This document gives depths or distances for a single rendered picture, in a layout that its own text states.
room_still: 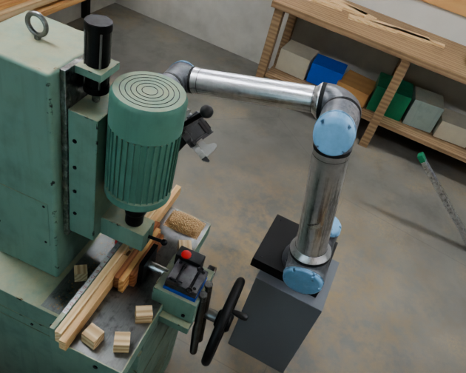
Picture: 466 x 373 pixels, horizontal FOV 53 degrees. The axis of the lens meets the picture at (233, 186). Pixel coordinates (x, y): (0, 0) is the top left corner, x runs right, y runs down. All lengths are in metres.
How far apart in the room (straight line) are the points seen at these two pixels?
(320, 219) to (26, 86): 0.94
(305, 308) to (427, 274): 1.41
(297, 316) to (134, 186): 1.13
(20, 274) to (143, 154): 0.67
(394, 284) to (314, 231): 1.54
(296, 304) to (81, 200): 1.06
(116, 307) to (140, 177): 0.43
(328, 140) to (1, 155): 0.87
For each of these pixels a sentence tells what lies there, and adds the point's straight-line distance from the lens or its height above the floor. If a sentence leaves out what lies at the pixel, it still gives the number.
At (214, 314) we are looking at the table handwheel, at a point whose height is 0.83.
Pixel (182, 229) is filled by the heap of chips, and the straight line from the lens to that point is 1.57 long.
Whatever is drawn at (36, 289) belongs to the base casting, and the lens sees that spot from 1.56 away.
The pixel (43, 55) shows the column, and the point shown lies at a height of 1.52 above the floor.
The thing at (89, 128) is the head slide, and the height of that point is 1.39.
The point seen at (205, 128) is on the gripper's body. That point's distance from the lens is 1.35.
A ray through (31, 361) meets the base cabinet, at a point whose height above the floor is 0.43.
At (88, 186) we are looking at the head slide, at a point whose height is 1.21.
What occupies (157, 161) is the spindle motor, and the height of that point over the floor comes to 1.36.
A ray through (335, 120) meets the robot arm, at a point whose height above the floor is 1.43.
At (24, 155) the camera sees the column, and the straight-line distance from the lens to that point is 1.27.
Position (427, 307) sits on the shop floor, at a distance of 3.08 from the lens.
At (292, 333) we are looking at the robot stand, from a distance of 2.16.
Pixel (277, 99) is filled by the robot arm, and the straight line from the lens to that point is 1.50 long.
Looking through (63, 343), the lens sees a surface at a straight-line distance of 1.30.
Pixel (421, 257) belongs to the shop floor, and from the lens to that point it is 3.34.
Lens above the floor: 2.08
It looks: 41 degrees down
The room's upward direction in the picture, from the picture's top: 17 degrees clockwise
